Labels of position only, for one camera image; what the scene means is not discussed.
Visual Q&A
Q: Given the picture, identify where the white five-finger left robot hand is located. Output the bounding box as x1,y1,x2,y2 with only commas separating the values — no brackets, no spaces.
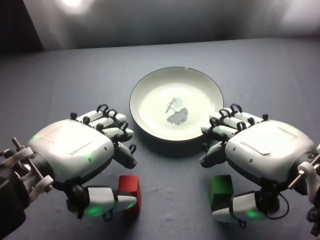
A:
26,103,139,222

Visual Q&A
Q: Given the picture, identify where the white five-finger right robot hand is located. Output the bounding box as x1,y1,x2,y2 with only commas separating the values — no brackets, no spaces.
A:
199,103,316,223

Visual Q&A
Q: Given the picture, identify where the green cube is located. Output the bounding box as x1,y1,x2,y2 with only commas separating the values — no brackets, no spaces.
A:
208,174,235,212

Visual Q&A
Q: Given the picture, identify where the red cube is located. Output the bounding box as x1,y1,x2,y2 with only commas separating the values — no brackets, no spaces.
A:
117,174,142,215

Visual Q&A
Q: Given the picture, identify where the white plate with leaf print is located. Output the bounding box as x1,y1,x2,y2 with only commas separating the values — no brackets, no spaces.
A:
129,66,225,145

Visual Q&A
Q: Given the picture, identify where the grey table cloth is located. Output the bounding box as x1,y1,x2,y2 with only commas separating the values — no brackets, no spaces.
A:
0,36,320,240

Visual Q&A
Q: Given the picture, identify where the dark board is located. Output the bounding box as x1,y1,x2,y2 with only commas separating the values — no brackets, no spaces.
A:
0,0,45,53

